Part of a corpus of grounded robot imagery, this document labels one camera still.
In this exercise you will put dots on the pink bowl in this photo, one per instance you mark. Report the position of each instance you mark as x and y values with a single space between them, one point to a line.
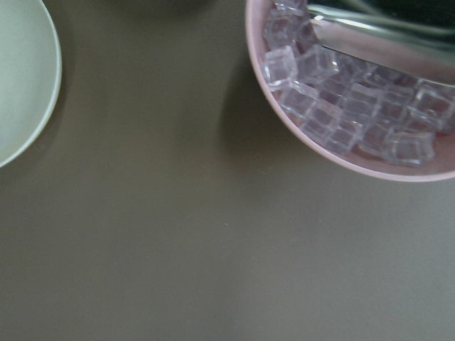
440 168

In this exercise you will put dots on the white round plate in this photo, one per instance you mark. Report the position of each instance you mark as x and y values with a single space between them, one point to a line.
31 73

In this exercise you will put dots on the clear ice cubes pile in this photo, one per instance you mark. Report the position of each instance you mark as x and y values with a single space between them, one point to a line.
343 102

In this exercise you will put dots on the steel ice scoop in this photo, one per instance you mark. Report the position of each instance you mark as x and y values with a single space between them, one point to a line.
386 31

